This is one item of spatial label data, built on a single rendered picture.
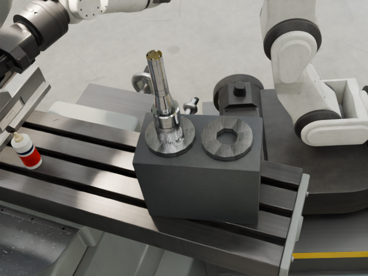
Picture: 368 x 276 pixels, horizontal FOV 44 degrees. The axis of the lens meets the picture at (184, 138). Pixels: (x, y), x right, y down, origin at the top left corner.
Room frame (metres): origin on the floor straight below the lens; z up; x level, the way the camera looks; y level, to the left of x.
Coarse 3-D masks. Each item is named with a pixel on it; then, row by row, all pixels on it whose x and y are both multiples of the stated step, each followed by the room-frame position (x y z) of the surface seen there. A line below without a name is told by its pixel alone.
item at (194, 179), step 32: (192, 128) 0.51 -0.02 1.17; (224, 128) 0.50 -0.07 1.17; (256, 128) 0.50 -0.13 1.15; (160, 160) 0.47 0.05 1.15; (192, 160) 0.45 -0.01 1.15; (224, 160) 0.44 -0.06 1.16; (256, 160) 0.43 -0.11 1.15; (160, 192) 0.46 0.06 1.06; (192, 192) 0.44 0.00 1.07; (224, 192) 0.43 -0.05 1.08; (256, 192) 0.41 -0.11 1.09; (256, 224) 0.41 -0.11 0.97
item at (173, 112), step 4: (176, 104) 0.51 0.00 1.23; (152, 108) 0.51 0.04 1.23; (156, 108) 0.51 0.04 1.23; (172, 108) 0.51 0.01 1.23; (176, 108) 0.50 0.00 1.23; (152, 112) 0.51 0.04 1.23; (156, 112) 0.50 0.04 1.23; (160, 112) 0.50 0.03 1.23; (164, 112) 0.50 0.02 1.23; (168, 112) 0.50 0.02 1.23; (172, 112) 0.50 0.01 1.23; (176, 112) 0.50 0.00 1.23; (156, 116) 0.50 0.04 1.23; (160, 116) 0.49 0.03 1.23; (164, 116) 0.49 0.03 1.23; (168, 116) 0.49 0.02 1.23; (172, 116) 0.49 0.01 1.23; (176, 116) 0.49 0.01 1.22; (160, 120) 0.49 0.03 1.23; (164, 120) 0.49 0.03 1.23; (168, 120) 0.49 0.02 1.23
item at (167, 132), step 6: (180, 114) 0.51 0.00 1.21; (156, 120) 0.50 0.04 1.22; (174, 120) 0.49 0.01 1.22; (180, 120) 0.50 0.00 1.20; (156, 126) 0.50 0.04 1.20; (162, 126) 0.49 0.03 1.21; (168, 126) 0.49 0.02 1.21; (174, 126) 0.49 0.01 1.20; (180, 126) 0.50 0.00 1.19; (156, 132) 0.51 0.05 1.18; (162, 132) 0.49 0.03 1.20; (168, 132) 0.49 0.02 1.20; (174, 132) 0.49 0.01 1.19; (180, 132) 0.50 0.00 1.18; (162, 138) 0.49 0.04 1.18; (168, 138) 0.49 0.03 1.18; (174, 138) 0.49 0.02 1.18; (180, 138) 0.49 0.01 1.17
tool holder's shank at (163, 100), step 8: (152, 56) 0.51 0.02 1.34; (160, 56) 0.51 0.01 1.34; (152, 64) 0.50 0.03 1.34; (160, 64) 0.50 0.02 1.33; (152, 72) 0.50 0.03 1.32; (160, 72) 0.50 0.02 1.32; (152, 80) 0.50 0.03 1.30; (160, 80) 0.50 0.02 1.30; (160, 88) 0.50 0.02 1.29; (168, 88) 0.51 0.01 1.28; (160, 96) 0.50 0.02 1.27; (168, 96) 0.50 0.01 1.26; (160, 104) 0.50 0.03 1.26; (168, 104) 0.50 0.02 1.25
